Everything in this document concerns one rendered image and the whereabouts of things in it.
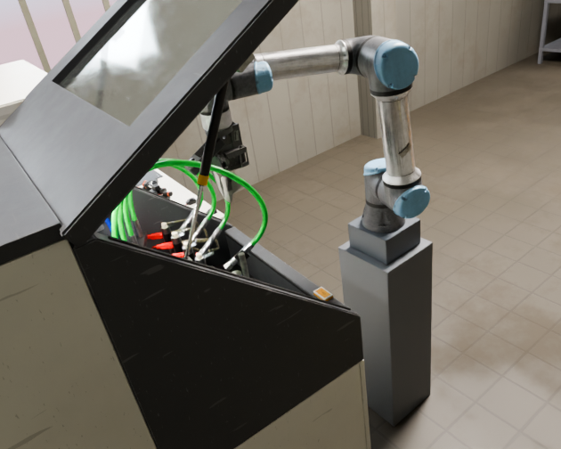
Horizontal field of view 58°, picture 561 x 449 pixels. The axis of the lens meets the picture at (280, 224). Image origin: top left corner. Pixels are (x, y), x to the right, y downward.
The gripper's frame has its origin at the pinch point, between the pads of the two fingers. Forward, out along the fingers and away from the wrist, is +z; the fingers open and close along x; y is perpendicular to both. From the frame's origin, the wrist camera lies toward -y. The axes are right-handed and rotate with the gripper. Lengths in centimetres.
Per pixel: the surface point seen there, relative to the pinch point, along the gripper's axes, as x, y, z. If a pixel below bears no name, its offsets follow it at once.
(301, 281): -13.4, 11.6, 27.6
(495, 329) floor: -7, 123, 122
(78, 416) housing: -36, -54, 10
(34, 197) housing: -22, -45, -27
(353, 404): -36, 9, 58
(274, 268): -1.9, 10.0, 27.8
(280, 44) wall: 233, 178, 19
